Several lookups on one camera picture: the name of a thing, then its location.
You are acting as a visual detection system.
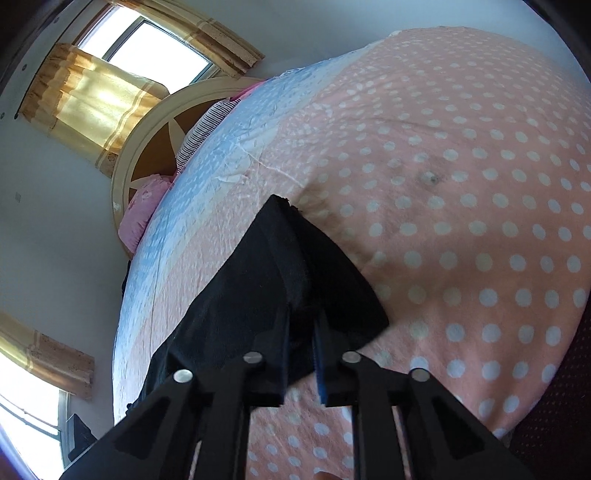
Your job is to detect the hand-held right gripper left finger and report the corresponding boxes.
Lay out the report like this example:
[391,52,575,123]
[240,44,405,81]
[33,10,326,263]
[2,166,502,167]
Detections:
[60,307,291,480]

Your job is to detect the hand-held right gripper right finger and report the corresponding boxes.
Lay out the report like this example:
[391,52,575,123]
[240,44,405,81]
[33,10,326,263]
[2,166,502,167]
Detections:
[311,311,527,480]

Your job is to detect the black pants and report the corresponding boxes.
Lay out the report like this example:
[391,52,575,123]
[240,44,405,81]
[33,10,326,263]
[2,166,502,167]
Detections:
[124,194,391,416]

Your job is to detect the window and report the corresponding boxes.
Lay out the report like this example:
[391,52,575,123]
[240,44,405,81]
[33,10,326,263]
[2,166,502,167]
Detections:
[76,4,220,93]
[0,351,70,476]

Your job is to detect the pink pillow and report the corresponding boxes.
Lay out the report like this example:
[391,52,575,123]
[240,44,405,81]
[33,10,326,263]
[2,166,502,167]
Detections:
[117,174,176,254]

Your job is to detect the polka-dot bed sheet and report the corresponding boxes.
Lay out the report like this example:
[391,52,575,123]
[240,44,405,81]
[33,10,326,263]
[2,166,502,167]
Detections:
[113,25,591,480]

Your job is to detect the dark red patterned cloth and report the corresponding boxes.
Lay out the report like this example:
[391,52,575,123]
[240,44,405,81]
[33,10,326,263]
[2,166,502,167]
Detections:
[510,351,591,480]

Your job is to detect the cream wooden headboard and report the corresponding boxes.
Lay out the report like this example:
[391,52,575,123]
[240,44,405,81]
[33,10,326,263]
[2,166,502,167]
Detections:
[110,76,269,257]

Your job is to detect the striped pillow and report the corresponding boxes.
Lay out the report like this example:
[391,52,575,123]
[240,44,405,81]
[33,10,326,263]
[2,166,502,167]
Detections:
[174,95,241,174]

